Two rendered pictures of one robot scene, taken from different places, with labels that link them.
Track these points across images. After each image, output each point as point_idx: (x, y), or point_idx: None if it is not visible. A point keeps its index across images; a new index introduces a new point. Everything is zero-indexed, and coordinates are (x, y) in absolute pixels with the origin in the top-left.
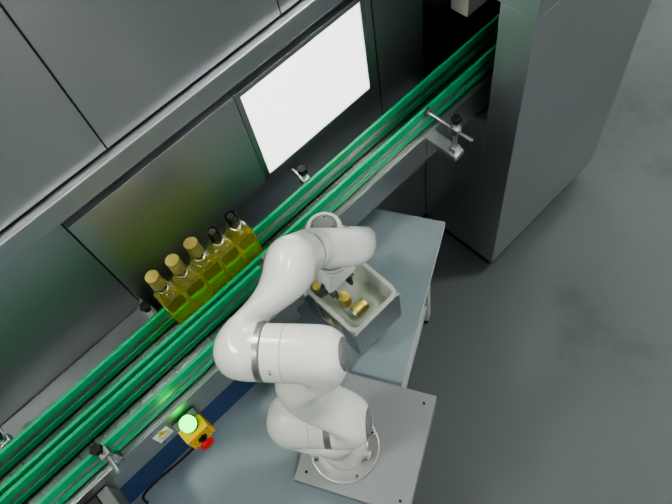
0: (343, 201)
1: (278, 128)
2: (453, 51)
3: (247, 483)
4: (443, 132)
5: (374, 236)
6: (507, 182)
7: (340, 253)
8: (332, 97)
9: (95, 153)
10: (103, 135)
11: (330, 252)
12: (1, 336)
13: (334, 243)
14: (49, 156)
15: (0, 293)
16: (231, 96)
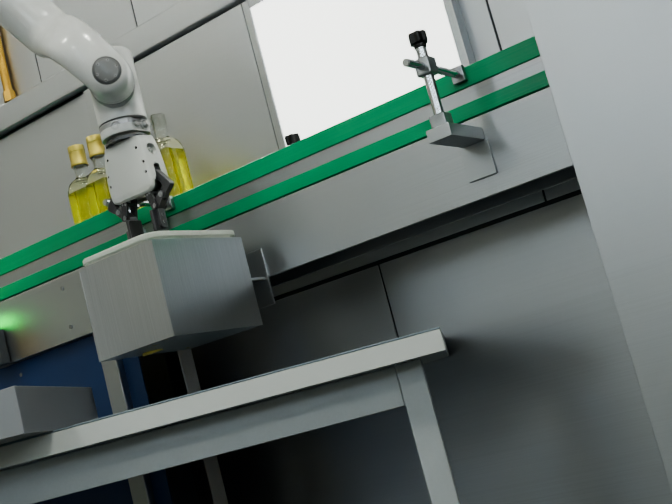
0: (295, 188)
1: (300, 81)
2: None
3: None
4: (510, 145)
5: (101, 51)
6: (620, 308)
7: (43, 29)
8: (389, 66)
9: (128, 29)
10: (137, 11)
11: (21, 5)
12: (30, 203)
13: (47, 16)
14: (98, 15)
15: (41, 147)
16: (241, 4)
